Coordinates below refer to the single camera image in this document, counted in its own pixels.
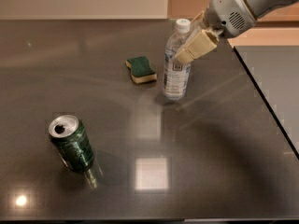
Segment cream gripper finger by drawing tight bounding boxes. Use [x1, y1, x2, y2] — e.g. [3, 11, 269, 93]
[175, 30, 219, 64]
[191, 11, 206, 29]

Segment clear blue-label water bottle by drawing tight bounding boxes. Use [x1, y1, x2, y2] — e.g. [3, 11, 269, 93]
[163, 19, 191, 100]

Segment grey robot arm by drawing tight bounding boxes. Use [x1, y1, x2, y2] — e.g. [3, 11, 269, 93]
[175, 0, 299, 64]

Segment green and yellow sponge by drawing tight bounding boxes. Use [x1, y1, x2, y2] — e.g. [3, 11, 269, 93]
[125, 56, 157, 84]

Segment grey side table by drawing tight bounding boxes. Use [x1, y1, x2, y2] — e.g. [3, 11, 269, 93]
[234, 46, 299, 155]

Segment green soda can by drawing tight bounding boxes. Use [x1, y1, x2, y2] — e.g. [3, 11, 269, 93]
[49, 115, 94, 173]

